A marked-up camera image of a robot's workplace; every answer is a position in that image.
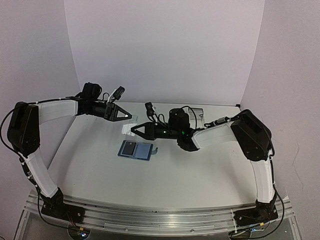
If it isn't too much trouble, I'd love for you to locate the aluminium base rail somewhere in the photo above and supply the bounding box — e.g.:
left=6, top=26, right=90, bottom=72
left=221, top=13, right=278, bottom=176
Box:
left=14, top=190, right=301, bottom=240

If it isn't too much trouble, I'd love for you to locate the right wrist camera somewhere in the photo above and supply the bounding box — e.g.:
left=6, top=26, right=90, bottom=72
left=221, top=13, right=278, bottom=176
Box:
left=144, top=102, right=157, bottom=122

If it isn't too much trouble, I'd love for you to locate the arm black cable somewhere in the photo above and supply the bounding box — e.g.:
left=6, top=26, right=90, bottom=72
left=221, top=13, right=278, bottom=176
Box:
left=36, top=192, right=73, bottom=227
left=179, top=105, right=233, bottom=131

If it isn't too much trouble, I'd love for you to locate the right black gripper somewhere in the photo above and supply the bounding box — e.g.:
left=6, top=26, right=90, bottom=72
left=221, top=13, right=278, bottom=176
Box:
left=131, top=121, right=181, bottom=140

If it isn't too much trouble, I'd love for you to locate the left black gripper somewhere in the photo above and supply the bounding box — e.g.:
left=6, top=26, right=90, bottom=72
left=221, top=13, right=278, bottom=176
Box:
left=88, top=100, right=132, bottom=121

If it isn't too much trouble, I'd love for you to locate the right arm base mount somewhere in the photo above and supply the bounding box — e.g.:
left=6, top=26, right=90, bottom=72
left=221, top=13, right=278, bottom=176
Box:
left=233, top=194, right=278, bottom=227

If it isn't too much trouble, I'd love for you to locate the white plastic tray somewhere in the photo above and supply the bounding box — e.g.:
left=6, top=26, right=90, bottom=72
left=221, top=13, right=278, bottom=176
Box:
left=188, top=107, right=206, bottom=129

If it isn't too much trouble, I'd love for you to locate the silver credit card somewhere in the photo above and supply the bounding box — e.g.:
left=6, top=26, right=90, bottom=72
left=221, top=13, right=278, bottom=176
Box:
left=121, top=115, right=138, bottom=137

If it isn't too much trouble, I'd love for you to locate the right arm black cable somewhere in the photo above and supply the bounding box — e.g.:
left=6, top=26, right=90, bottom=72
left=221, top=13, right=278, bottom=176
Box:
left=179, top=105, right=233, bottom=131

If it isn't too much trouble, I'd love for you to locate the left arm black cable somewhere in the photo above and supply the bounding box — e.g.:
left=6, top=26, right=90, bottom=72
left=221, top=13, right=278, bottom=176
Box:
left=36, top=192, right=73, bottom=227

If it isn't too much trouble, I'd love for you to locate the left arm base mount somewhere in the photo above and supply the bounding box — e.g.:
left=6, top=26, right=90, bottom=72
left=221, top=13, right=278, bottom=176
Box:
left=40, top=187, right=85, bottom=224

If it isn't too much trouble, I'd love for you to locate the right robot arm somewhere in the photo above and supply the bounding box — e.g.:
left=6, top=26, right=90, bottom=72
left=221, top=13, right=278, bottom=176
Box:
left=130, top=107, right=276, bottom=204

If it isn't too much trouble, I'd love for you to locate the black VIP card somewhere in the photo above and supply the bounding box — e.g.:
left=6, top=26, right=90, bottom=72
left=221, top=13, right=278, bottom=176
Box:
left=122, top=141, right=137, bottom=156

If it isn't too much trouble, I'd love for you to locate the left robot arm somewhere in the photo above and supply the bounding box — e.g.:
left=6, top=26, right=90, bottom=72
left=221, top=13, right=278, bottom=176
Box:
left=6, top=82, right=132, bottom=199

